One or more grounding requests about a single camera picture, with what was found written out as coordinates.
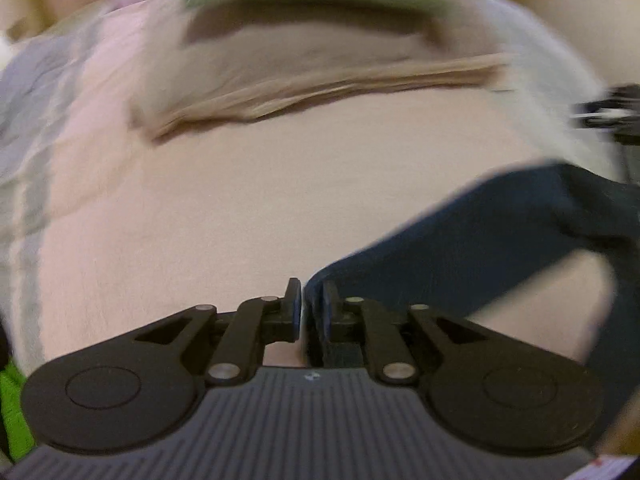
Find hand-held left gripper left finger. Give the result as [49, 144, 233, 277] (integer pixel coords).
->
[132, 277, 303, 387]

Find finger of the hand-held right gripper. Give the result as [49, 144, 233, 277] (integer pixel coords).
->
[570, 84, 640, 147]

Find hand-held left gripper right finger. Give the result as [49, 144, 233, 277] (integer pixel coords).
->
[322, 280, 490, 387]

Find dark blue denim pants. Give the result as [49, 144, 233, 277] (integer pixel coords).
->
[302, 162, 640, 448]

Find white cloth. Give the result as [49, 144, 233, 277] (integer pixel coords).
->
[470, 0, 628, 183]

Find pink bed sheet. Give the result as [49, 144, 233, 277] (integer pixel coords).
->
[37, 7, 623, 372]

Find beige folded blanket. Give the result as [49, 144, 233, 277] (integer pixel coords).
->
[131, 0, 512, 142]

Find bright green cloth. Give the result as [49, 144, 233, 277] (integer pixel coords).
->
[0, 357, 37, 463]

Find grey patterned bed cover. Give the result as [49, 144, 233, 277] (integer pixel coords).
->
[0, 7, 108, 371]

